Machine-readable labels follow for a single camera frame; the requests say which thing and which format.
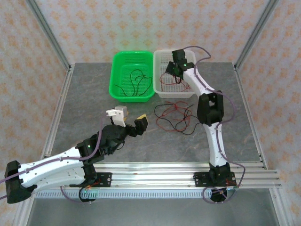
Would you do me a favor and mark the aluminium frame post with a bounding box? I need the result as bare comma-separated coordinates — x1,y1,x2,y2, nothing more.
25,0,72,71
234,0,280,71

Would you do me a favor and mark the black round cable port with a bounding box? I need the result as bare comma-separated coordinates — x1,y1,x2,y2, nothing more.
79,187,97,203
210,187,228,203

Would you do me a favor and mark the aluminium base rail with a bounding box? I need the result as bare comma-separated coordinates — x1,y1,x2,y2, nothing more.
24,161,282,190

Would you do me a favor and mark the aluminium table side rail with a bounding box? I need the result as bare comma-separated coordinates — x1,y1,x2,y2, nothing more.
41,65,75,161
234,65,269,170

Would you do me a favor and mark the slotted grey cable duct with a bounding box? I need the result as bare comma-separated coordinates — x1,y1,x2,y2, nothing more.
32,189,238,200

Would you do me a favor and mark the grey metal lower shelf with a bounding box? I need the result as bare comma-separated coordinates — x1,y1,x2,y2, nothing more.
23,197,283,226

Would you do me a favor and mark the thin red cable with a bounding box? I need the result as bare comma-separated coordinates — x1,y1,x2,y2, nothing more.
162,100,189,123
159,72,191,92
156,100,192,132

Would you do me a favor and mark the white plastic mesh basket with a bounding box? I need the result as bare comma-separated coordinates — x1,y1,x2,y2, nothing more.
152,49,201,99

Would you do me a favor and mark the green plastic mesh basket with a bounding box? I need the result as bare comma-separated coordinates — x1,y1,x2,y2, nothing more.
108,50,156,103

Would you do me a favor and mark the aluminium frame leg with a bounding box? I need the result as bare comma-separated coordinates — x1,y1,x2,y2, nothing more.
269,188,291,226
13,200,36,226

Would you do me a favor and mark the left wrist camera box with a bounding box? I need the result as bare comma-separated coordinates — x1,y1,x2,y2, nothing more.
105,105,129,128

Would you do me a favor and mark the red base power wire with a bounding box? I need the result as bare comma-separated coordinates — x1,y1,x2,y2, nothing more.
85,178,102,190
224,178,237,189

